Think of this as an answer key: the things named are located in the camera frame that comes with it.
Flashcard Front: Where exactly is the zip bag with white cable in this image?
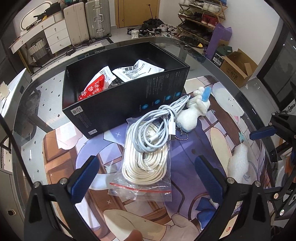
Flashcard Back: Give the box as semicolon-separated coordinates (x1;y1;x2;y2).
108;118;172;202

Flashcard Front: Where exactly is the red white snack packet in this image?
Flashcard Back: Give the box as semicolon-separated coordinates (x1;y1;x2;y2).
78;66;116;101

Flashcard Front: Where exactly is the white medicine sachet pack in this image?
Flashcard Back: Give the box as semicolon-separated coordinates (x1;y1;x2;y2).
112;60;165;82

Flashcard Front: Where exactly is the person's left hand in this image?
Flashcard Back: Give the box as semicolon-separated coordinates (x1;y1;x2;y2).
124;230;143;241

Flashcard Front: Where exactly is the white foam piece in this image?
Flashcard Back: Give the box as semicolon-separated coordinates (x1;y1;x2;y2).
227;143;249;183

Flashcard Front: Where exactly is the anime printed desk mat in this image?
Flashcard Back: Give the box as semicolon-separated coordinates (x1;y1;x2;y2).
43;76;273;240

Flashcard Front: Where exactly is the white plush toy blue horn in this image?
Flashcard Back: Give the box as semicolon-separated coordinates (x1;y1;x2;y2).
176;86;211;133

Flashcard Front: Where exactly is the brown cardboard box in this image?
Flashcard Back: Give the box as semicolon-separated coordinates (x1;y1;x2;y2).
220;49;258;88

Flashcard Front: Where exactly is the black cardboard box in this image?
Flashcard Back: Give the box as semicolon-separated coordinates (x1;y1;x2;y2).
62;42;190;138

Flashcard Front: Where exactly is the purple rolled yoga mat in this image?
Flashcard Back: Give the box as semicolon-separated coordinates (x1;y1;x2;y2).
206;23;232;60

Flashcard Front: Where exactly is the wooden shoe rack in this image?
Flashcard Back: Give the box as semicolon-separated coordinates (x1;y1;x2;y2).
177;1;228;47

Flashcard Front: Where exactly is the woven laundry basket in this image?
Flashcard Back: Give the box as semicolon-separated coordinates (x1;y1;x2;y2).
28;38;51;67

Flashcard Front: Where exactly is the white dressing table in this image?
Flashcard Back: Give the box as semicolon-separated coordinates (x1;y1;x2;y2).
9;11;72;67

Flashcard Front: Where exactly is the beige hard suitcase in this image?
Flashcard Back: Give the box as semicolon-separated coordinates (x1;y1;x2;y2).
63;2;89;46

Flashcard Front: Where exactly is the oval vanity mirror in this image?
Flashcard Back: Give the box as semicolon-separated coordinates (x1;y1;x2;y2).
20;1;53;31

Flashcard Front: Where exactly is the silver aluminium suitcase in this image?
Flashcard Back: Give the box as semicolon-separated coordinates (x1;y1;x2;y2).
85;0;111;40

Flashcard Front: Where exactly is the wooden door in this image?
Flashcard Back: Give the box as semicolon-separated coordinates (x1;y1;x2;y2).
113;0;160;28

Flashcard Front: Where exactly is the white coiled charging cable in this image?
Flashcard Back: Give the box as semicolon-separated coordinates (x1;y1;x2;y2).
127;94;191;153

